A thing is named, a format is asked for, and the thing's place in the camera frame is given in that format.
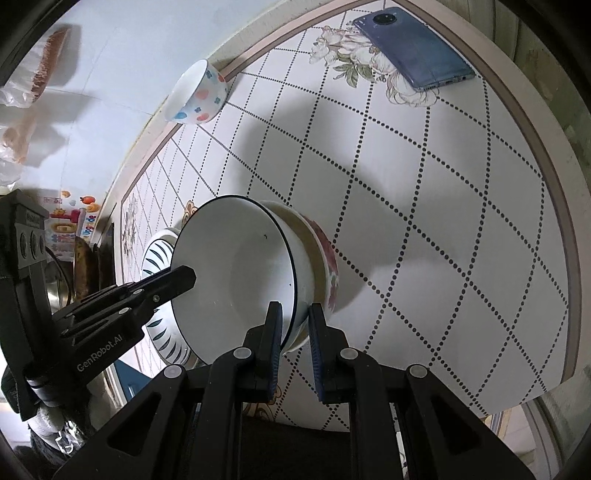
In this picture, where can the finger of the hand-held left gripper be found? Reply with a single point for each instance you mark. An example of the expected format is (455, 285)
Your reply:
(152, 288)

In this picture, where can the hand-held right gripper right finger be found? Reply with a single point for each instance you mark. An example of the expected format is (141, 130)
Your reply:
(316, 350)

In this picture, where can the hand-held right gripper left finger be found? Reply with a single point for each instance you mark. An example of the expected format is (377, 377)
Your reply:
(275, 341)

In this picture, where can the blue striped white plate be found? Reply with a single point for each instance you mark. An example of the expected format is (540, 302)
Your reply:
(154, 258)

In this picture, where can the white bowl with blue rim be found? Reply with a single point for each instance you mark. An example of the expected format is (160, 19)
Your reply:
(231, 267)

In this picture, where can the white bowl with red flowers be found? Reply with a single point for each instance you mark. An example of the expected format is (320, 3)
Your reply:
(323, 258)

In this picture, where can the dark frying pan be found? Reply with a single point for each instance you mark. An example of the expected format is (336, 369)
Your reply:
(83, 267)

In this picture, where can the floral diamond pattern table mat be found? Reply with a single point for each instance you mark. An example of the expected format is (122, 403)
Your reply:
(415, 184)

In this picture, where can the clear bag with orange contents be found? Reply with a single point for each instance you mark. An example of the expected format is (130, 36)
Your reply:
(18, 138)

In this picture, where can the white bowl with coloured dots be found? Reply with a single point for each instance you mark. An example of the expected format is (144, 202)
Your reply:
(203, 92)

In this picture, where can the clear bag with red contents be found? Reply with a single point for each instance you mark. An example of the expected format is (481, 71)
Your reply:
(48, 60)

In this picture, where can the blue smartphone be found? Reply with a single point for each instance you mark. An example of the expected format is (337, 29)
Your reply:
(411, 46)

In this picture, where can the colourful wall stickers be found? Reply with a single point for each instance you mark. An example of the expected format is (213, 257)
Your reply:
(64, 217)

